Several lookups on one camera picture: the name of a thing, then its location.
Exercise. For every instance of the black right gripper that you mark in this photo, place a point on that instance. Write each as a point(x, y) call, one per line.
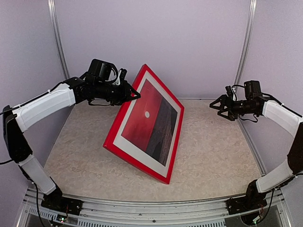
point(225, 99)

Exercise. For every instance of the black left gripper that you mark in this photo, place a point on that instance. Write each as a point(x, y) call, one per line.
point(126, 94)

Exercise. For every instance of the red and black photo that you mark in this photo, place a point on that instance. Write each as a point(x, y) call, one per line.
point(151, 124)

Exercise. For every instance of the wooden picture frame red edge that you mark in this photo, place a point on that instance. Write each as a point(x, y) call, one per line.
point(113, 144)

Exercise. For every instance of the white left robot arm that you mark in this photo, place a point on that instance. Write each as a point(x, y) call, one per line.
point(20, 122)

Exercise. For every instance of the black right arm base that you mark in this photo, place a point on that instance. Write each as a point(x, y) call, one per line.
point(250, 201)

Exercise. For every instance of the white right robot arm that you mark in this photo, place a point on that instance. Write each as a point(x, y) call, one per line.
point(261, 104)

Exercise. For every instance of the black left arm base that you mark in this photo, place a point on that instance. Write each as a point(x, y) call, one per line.
point(56, 201)

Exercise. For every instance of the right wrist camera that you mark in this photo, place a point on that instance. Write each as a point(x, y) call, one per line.
point(231, 93)

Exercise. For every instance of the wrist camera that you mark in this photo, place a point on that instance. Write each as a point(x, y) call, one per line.
point(231, 93)
point(120, 77)

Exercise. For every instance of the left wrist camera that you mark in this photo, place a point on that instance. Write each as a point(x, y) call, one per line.
point(120, 77)

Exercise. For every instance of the right aluminium corner post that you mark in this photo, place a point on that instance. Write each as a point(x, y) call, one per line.
point(247, 38)

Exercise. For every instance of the aluminium corner post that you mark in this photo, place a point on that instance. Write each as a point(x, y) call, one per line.
point(57, 36)
point(247, 38)

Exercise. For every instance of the aluminium front rail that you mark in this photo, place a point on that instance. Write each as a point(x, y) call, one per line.
point(107, 213)

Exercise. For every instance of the left aluminium corner post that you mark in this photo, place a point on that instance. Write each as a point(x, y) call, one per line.
point(57, 36)

